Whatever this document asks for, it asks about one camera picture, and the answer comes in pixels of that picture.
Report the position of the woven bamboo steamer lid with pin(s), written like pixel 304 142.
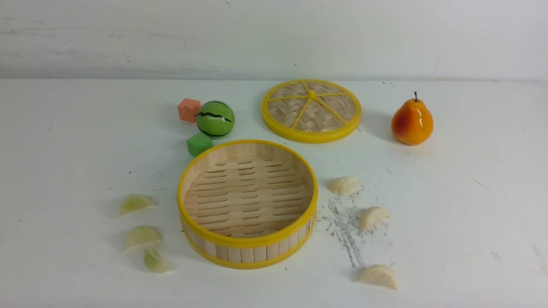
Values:
pixel 311 111

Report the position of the orange foam cube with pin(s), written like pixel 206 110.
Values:
pixel 188 110

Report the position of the green foam cube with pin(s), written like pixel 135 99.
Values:
pixel 198 144

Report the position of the green dumpling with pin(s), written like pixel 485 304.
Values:
pixel 134 202
pixel 142 235
pixel 154 262

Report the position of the bamboo steamer tray yellow rim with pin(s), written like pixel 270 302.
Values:
pixel 248 204

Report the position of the orange toy pear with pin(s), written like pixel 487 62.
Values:
pixel 412 124

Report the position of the green toy watermelon ball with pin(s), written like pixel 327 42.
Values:
pixel 215 119

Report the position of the white dumpling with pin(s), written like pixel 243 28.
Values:
pixel 344 185
pixel 380 276
pixel 372 216

